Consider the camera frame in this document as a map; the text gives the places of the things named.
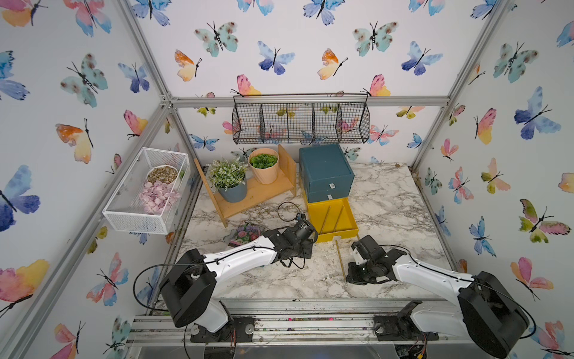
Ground yellow bottom drawer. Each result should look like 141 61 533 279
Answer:
306 198 359 243

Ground teal top drawer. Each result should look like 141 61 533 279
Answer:
304 177 354 197

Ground teal drawer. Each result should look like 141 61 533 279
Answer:
304 177 354 197
306 188 351 203

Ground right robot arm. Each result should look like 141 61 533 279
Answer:
346 236 535 358

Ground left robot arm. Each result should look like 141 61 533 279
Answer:
159 218 318 333

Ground teal drawer cabinet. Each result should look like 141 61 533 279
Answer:
299 144 354 194

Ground wooden shelf stand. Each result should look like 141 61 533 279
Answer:
194 144 297 227

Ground peach pot green plant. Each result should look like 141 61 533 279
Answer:
248 148 280 185

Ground blue pot white-flowered plant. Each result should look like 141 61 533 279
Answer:
208 159 248 203

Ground pink artificial flowers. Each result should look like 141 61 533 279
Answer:
139 182 181 215

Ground bowl of pebbles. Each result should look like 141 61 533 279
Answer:
146 165 179 185

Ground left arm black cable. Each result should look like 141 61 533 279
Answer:
133 200 319 355

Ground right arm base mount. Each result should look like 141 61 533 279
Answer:
373 300 439 342

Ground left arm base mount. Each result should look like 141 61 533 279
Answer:
188 316 255 343

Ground black wire wall basket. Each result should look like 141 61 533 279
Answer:
232 93 371 146

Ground white mesh wall basket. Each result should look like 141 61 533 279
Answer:
103 147 190 234

